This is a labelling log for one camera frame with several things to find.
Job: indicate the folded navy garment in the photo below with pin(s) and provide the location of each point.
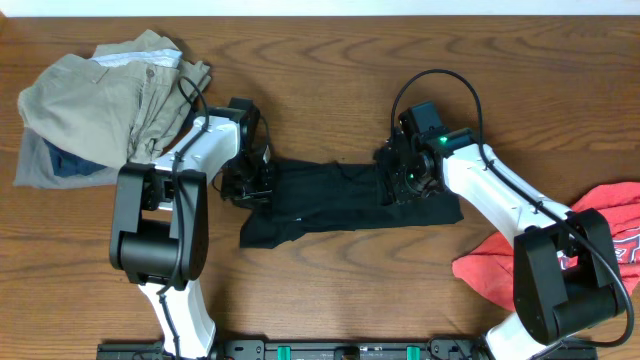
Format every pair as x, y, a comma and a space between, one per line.
65, 164

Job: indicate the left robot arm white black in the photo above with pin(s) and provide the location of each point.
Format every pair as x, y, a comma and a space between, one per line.
160, 228

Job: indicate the black polo shirt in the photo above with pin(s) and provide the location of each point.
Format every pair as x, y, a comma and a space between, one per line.
314, 198

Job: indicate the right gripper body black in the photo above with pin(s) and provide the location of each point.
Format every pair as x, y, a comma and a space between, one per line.
388, 178

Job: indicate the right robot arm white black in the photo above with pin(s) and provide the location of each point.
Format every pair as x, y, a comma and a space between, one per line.
568, 291

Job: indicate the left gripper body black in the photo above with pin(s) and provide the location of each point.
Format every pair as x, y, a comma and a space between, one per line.
257, 181

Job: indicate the folded khaki pants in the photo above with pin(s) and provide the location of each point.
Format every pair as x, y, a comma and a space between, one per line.
125, 103

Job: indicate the folded grey garment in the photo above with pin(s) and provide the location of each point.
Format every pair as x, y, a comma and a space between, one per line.
35, 168

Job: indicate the red printed t-shirt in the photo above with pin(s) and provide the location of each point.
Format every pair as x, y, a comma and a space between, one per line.
488, 269

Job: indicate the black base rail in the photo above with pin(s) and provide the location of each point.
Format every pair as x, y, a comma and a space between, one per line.
439, 348

